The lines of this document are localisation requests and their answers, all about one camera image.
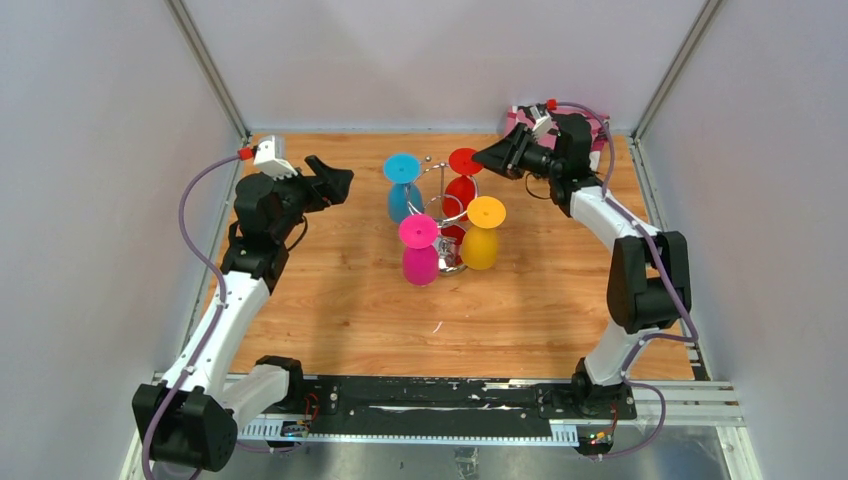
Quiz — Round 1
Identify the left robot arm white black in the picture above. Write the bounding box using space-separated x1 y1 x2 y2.
132 155 355 479

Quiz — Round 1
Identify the chrome wine glass rack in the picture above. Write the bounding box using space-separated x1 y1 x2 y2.
403 157 468 277

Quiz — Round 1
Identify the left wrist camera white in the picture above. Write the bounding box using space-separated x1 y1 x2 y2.
253 135 298 180

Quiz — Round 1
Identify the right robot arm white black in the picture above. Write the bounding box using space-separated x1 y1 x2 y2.
471 114 691 418

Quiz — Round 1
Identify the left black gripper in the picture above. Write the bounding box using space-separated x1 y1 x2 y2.
262 156 351 242

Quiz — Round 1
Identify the yellow plastic wine glass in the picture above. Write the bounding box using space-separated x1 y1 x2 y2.
460 196 506 270

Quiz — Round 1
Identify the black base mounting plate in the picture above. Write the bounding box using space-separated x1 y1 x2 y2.
266 375 637 440

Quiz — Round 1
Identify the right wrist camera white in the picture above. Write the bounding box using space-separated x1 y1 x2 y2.
515 104 553 142

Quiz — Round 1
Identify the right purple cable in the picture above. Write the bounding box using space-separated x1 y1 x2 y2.
546 99 700 462

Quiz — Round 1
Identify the red plastic wine glass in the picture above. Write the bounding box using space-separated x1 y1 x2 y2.
442 147 483 217

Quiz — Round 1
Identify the pink camouflage cloth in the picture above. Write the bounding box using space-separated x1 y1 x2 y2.
502 105 609 171

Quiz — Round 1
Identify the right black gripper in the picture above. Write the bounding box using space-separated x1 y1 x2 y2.
472 123 564 181

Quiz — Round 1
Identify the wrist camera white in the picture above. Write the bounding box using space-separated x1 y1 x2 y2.
253 135 298 180
515 104 553 142

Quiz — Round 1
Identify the pink plastic wine glass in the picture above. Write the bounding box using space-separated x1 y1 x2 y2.
398 214 439 286

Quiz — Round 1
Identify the blue plastic wine glass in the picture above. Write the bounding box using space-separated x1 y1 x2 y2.
383 153 423 224

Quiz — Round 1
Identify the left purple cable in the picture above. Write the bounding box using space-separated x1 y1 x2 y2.
140 148 256 480

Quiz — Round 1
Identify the purple cable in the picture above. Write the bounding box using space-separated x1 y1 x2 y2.
546 99 700 462
140 148 256 480

